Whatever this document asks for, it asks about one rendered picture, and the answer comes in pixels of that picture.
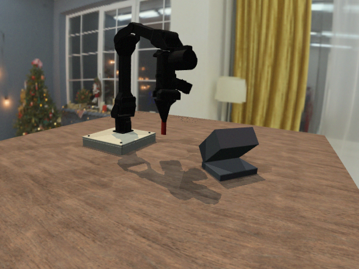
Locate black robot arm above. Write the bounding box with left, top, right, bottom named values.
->
left=111, top=22, right=197, bottom=134

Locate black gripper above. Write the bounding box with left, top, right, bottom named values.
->
left=153, top=70, right=181, bottom=122

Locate red cylindrical peg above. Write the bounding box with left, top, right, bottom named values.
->
left=161, top=122, right=167, bottom=135

